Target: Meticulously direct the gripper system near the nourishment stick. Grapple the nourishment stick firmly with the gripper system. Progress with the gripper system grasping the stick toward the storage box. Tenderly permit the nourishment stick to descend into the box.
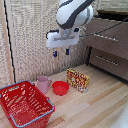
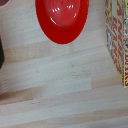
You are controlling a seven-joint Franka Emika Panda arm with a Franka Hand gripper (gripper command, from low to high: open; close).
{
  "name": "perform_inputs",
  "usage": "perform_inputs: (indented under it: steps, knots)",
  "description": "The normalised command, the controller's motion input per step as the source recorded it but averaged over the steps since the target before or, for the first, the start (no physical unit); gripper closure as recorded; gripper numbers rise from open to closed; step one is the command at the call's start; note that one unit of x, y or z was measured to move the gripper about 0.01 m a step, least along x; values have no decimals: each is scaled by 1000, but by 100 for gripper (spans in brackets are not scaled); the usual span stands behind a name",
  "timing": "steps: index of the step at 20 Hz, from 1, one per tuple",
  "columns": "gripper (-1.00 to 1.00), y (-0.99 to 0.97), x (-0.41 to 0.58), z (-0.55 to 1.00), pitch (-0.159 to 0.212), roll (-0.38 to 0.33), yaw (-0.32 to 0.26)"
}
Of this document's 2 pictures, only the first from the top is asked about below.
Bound red shopping basket blue rim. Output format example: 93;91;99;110
0;80;56;128

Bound red plastic bowl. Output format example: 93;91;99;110
51;80;70;97

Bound colourful snack box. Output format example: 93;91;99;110
65;67;91;94

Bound pink plastic mug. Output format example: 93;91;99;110
35;75;53;95

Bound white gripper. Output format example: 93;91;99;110
45;29;81;58

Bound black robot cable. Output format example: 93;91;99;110
79;15;128;38

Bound brown drawer cabinet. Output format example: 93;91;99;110
83;9;128;82

